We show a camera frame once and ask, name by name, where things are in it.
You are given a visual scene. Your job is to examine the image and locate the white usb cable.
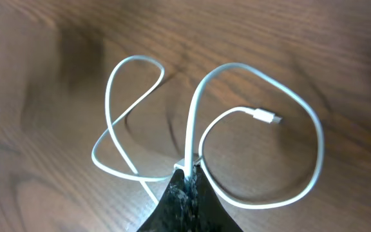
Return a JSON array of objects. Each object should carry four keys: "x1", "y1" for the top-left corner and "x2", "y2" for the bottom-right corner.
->
[{"x1": 91, "y1": 55, "x2": 325, "y2": 211}]

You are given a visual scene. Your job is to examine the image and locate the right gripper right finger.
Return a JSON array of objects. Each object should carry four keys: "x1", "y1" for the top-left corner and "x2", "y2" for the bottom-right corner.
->
[{"x1": 187, "y1": 165, "x2": 243, "y2": 232}]

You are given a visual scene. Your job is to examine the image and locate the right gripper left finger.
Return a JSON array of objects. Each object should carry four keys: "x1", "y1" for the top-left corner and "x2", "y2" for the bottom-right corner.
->
[{"x1": 137, "y1": 169, "x2": 187, "y2": 232}]

